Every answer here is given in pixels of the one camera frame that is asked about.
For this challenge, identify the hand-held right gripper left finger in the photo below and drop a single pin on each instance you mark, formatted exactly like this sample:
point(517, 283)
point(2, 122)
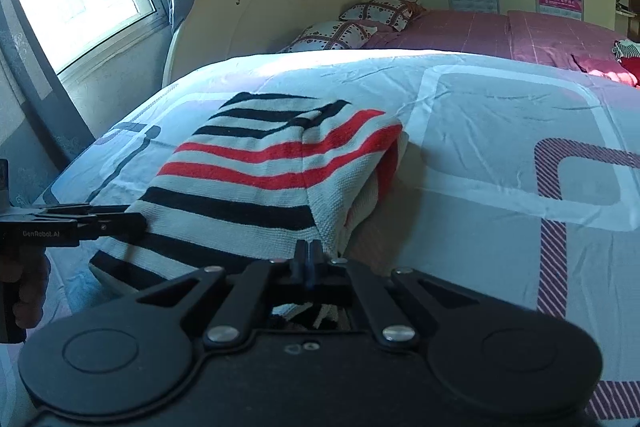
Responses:
point(301, 262)

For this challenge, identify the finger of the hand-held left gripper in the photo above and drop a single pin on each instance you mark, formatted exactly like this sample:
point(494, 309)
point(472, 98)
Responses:
point(115, 224)

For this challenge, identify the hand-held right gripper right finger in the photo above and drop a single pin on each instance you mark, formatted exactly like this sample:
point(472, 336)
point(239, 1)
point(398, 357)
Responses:
point(316, 262)

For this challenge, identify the black red white striped sweater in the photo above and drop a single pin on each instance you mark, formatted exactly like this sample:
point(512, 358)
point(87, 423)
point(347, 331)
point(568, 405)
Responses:
point(260, 177)

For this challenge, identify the person's left hand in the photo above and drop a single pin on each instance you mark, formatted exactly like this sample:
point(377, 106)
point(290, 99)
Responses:
point(32, 282)

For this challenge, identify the light blue patterned duvet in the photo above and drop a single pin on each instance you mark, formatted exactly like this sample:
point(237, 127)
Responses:
point(500, 132)

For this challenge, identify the heart print pillow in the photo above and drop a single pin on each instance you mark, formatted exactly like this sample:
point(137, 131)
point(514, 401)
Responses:
point(380, 13)
point(330, 36)

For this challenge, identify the pink bedsheet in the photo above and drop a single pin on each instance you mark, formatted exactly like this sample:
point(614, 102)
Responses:
point(480, 32)

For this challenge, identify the red cloth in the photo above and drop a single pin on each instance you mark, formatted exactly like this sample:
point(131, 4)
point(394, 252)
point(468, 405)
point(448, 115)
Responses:
point(615, 69)

